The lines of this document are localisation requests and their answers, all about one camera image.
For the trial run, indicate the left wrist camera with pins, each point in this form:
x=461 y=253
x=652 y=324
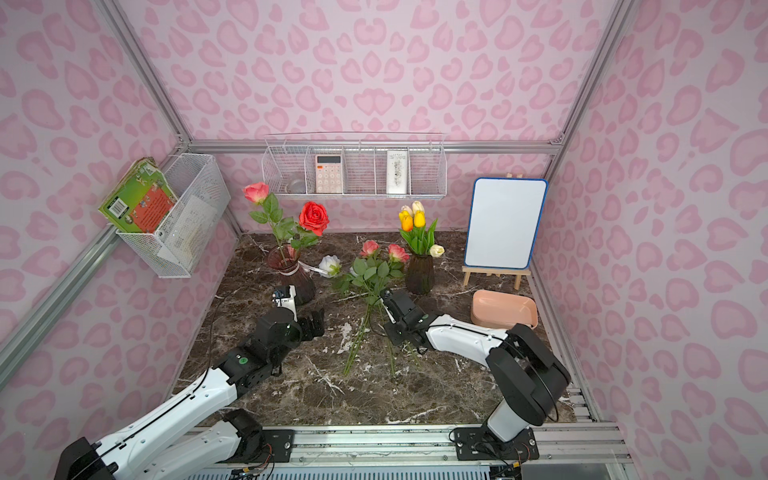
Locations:
x=284 y=297

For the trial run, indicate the pink plastic tray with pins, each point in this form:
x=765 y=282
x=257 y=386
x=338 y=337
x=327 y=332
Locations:
x=503 y=310

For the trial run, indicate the white mesh side basket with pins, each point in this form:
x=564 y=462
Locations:
x=189 y=175

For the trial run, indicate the white paper in basket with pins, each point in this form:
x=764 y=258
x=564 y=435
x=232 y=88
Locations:
x=185 y=240

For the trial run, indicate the dark red vase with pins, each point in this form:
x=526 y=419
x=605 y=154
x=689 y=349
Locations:
x=419 y=275
x=294 y=279

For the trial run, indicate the small glass bowl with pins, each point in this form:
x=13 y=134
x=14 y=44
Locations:
x=296 y=186

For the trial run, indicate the pink calculator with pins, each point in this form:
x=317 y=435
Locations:
x=329 y=174

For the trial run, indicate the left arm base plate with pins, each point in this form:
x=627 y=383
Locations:
x=264 y=446

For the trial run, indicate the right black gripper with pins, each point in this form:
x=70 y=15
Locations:
x=398 y=308

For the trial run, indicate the white rose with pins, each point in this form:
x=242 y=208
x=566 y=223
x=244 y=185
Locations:
x=329 y=266

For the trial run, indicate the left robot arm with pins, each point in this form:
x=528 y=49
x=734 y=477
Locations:
x=196 y=427

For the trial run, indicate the green and red book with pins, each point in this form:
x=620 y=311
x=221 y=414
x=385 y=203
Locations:
x=140 y=202

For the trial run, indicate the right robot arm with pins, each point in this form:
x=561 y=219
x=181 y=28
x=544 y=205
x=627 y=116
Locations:
x=529 y=376

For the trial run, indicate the red rose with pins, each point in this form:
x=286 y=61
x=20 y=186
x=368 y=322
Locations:
x=312 y=222

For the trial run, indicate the white wire wall shelf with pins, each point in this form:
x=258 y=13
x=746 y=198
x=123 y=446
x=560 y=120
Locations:
x=364 y=166

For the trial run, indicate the small cream tulip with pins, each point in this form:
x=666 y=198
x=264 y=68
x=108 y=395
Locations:
x=436 y=251

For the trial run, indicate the cream white tulip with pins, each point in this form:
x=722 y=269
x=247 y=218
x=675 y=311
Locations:
x=417 y=207

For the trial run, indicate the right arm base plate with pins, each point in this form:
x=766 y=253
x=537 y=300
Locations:
x=479 y=443

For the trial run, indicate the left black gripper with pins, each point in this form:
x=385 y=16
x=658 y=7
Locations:
x=309 y=324

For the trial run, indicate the small whiteboard on easel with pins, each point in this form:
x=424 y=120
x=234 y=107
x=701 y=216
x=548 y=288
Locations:
x=505 y=215

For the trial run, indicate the pink rose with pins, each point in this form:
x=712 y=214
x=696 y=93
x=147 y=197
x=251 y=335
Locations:
x=396 y=259
x=360 y=279
x=266 y=211

